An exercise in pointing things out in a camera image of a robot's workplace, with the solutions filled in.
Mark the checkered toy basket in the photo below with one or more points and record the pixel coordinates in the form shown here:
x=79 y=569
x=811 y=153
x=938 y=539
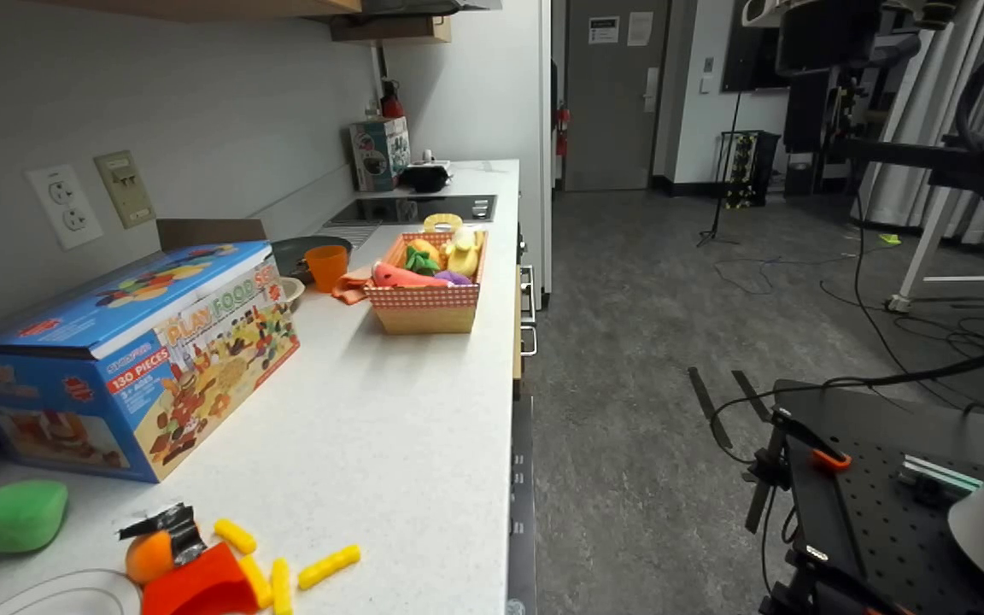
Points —
x=426 y=313

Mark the black camera tripod stand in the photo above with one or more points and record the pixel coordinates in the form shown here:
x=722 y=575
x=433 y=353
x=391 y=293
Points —
x=771 y=466

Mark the black perforated robot table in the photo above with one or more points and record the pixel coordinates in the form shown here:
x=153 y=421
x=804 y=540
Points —
x=871 y=490

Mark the yellow plush fry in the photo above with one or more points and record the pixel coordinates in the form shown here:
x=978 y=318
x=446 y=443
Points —
x=326 y=569

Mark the white wall outlet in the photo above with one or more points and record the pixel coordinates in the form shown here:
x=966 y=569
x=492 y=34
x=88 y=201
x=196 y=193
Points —
x=65 y=206

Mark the white plate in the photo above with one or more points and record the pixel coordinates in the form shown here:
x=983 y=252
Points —
x=84 y=592

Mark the red carrot plush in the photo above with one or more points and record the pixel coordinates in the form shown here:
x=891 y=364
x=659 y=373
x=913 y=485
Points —
x=399 y=280

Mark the black small pot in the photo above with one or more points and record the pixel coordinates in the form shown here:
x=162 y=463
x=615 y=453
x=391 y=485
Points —
x=426 y=181

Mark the black induction cooktop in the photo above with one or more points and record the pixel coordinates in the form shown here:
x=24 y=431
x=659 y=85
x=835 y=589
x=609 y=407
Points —
x=415 y=210

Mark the teal product box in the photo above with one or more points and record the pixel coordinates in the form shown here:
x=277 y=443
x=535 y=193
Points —
x=380 y=150

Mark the yellow banana plush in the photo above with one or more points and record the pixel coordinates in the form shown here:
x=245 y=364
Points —
x=461 y=252

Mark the green plush toy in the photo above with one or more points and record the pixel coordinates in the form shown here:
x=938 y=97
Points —
x=33 y=514

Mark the blue toy food box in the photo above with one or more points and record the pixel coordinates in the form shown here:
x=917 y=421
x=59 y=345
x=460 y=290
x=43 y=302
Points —
x=134 y=371

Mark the purple eggplant plush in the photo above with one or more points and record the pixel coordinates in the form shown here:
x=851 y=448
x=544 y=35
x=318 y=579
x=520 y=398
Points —
x=453 y=280

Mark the orange toy cup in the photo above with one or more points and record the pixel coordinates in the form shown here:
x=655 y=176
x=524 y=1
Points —
x=326 y=267

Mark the orange plush ball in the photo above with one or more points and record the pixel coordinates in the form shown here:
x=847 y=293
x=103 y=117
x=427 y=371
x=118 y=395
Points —
x=148 y=559

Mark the dark grey bowl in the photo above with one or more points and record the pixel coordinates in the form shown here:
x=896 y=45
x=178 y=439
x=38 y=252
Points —
x=293 y=253

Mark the beige wall switch plate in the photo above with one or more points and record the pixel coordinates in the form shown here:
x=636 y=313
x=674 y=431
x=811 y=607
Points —
x=123 y=185

